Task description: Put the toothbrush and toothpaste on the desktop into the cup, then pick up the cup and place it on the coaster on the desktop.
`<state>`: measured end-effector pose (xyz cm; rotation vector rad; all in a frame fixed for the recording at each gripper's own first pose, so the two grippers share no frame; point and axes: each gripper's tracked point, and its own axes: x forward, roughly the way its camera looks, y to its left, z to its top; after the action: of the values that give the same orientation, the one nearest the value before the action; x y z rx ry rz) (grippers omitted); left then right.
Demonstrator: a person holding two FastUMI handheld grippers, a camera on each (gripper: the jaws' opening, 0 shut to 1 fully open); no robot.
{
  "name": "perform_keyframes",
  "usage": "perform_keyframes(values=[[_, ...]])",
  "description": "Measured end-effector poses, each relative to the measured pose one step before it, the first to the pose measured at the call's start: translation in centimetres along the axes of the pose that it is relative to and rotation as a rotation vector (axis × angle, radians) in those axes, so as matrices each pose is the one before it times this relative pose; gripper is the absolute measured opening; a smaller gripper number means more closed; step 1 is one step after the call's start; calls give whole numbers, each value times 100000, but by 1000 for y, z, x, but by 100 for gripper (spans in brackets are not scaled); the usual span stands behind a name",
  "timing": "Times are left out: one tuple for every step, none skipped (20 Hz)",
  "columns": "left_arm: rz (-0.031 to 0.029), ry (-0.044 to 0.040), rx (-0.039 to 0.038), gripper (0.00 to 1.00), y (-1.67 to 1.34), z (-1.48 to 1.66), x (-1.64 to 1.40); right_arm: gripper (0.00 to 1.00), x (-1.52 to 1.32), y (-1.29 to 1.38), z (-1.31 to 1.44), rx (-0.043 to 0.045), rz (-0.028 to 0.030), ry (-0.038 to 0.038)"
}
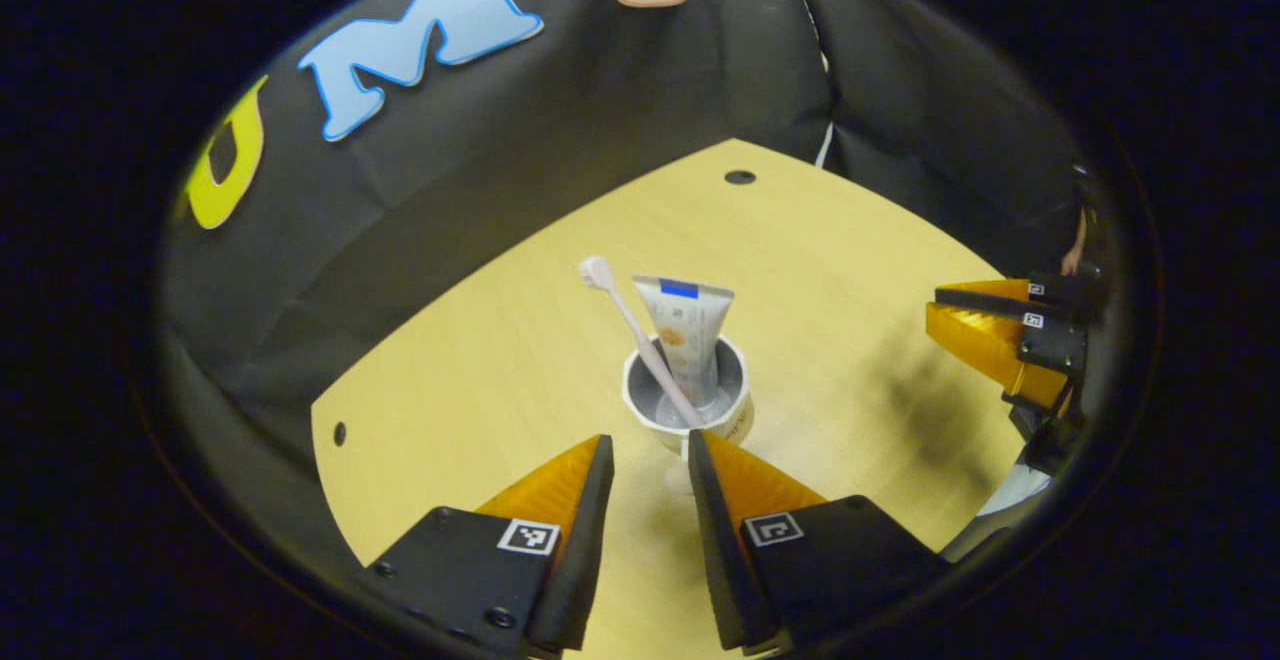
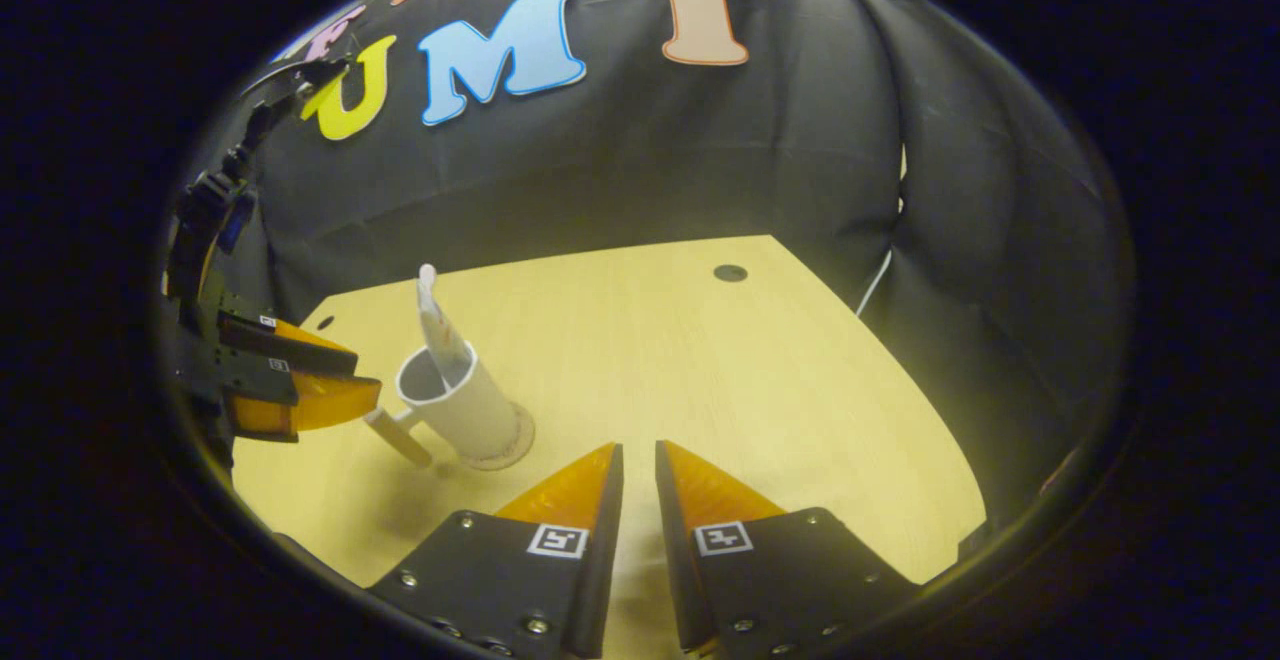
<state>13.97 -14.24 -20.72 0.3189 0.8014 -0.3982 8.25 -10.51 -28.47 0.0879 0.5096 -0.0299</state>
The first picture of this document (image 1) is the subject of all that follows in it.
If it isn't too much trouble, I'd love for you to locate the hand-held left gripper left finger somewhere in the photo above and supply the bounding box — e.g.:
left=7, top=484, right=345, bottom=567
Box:
left=360, top=434, right=615, bottom=656

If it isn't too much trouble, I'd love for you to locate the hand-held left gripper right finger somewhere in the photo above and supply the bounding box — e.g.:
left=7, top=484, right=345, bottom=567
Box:
left=687, top=429, right=946, bottom=656

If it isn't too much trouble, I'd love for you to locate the white cup with wooden handle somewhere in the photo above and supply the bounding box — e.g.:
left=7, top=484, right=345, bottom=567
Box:
left=620, top=333, right=754, bottom=496

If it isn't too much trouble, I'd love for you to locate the white toothbrush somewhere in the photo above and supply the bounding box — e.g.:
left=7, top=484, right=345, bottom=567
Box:
left=579, top=256, right=707, bottom=430

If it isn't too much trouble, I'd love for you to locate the white toothpaste tube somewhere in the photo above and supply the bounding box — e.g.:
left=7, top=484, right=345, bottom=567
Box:
left=632, top=275, right=736, bottom=409

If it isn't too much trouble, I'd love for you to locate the white cable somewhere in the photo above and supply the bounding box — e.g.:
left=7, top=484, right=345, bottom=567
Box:
left=813, top=48, right=838, bottom=171

